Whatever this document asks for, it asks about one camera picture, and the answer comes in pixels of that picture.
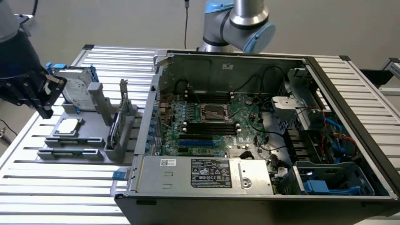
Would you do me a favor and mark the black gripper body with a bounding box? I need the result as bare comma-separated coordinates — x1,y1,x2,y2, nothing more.
0,30,48,105

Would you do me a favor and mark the black RAM slot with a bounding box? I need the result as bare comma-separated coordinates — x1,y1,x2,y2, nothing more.
186,98,234,103
187,92,235,97
186,95,235,100
184,125,242,130
184,121,242,127
187,90,235,94
183,128,242,133
183,131,242,136

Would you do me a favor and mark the hard disk in blue carrier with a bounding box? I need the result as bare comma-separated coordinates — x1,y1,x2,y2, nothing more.
46,61,100,112

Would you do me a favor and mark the silver CPU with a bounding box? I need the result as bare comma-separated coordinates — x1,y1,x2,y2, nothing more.
58,119,80,135

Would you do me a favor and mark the grey parts rack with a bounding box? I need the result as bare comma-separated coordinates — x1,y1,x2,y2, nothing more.
35,78,148,165

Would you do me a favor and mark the graphics card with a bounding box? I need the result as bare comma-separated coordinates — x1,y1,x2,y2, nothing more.
107,78,131,151

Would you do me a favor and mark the blue case latch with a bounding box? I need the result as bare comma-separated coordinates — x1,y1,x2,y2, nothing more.
111,170,130,180

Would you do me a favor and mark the black expansion slot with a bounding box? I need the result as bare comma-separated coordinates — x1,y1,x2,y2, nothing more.
179,134,214,141

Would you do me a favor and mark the blue expansion slot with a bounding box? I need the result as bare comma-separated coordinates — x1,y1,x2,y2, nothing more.
179,139,218,146

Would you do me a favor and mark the CPU socket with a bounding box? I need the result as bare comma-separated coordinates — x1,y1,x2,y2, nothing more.
198,102,232,123

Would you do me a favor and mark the silver power supply unit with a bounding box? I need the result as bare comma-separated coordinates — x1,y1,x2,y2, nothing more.
130,155,276,197

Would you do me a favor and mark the green motherboard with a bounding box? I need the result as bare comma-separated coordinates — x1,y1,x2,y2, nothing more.
156,90,294,195

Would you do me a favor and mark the silver chipset heatsink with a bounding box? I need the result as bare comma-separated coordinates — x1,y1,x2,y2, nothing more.
228,149,267,160

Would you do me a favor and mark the silver metal disk bay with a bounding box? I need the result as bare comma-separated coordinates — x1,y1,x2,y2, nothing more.
270,67,334,132

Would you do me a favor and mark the open black PC case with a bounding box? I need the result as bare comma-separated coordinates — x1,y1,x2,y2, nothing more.
114,50,400,225

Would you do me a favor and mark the blue plastic disk bay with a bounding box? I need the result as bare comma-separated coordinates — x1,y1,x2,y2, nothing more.
292,160,378,195

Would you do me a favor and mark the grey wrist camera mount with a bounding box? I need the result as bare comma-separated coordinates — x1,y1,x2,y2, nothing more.
14,13,38,36

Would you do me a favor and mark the black cable with connector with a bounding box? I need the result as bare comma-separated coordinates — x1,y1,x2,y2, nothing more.
0,119,19,143

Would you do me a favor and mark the short black wire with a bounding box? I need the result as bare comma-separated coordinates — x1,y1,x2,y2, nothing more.
175,79,190,95

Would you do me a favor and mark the hanging black cable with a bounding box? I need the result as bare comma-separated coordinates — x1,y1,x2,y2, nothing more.
183,0,191,50

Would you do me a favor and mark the long looped black wire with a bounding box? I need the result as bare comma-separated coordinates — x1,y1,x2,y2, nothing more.
234,66,286,95

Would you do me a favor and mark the thin black wire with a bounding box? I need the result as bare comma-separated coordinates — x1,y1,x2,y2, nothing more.
258,130,302,151

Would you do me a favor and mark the blue wire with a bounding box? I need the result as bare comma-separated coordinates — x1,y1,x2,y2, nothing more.
323,116,346,165

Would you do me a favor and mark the red wire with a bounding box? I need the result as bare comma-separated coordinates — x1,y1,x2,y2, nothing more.
336,135,358,161

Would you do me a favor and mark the aluminium frame with black bracket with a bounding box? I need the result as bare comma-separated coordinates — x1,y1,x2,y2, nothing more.
359,57,400,95

